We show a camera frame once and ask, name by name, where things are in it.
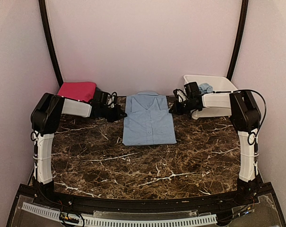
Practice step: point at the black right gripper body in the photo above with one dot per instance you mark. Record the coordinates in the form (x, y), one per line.
(185, 109)

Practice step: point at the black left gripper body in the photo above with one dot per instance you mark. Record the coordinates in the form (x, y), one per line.
(111, 115)

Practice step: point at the light blue button shirt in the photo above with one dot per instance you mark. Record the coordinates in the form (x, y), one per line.
(148, 120)

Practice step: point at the blue cloth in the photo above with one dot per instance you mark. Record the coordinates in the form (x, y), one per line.
(205, 88)

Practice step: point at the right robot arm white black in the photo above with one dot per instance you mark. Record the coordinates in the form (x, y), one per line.
(244, 115)

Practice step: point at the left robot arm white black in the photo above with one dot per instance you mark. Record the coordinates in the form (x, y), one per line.
(45, 120)

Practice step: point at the folded dark blue garment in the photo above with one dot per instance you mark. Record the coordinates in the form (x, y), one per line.
(98, 89)

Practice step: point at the folded pink red garment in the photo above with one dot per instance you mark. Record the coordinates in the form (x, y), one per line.
(82, 91)

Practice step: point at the white plastic bin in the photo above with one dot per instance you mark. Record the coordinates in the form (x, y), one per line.
(211, 82)

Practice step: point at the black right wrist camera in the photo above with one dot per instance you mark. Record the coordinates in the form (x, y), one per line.
(192, 90)

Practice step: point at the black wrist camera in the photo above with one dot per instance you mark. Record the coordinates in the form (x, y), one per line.
(100, 97)
(192, 90)

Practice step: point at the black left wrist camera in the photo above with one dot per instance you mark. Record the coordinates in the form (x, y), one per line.
(100, 97)

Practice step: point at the white slotted cable duct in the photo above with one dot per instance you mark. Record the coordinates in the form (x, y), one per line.
(119, 219)

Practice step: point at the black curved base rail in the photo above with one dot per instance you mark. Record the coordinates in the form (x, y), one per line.
(82, 204)

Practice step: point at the right black frame post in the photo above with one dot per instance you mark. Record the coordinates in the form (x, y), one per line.
(238, 39)

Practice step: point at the black frame post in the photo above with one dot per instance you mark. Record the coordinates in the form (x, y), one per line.
(49, 41)
(238, 39)

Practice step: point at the left black frame post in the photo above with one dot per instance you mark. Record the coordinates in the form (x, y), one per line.
(49, 41)

